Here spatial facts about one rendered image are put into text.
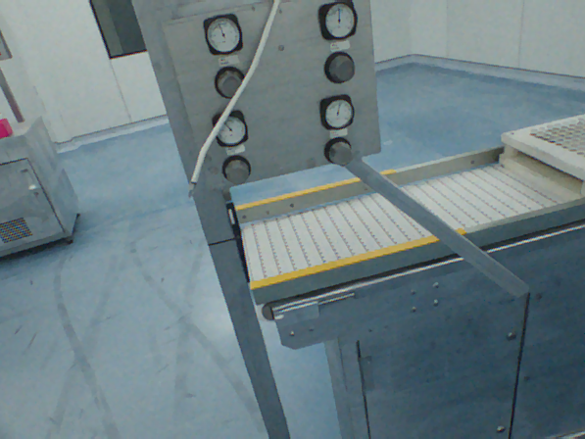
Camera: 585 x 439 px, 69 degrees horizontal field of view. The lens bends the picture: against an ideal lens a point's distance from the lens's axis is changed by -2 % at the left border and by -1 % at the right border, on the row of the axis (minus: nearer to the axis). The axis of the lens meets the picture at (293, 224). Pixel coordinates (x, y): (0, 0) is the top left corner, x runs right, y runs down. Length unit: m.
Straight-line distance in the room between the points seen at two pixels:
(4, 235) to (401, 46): 5.36
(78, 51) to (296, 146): 5.22
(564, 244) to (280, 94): 0.56
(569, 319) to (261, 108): 0.80
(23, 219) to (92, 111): 2.84
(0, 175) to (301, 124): 2.66
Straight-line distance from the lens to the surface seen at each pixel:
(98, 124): 5.78
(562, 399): 1.27
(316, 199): 0.89
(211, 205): 0.88
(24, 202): 3.08
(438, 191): 0.92
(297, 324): 0.70
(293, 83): 0.50
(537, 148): 0.93
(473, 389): 1.07
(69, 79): 5.72
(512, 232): 0.76
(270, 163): 0.52
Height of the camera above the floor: 1.24
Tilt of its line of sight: 29 degrees down
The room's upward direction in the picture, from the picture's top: 11 degrees counter-clockwise
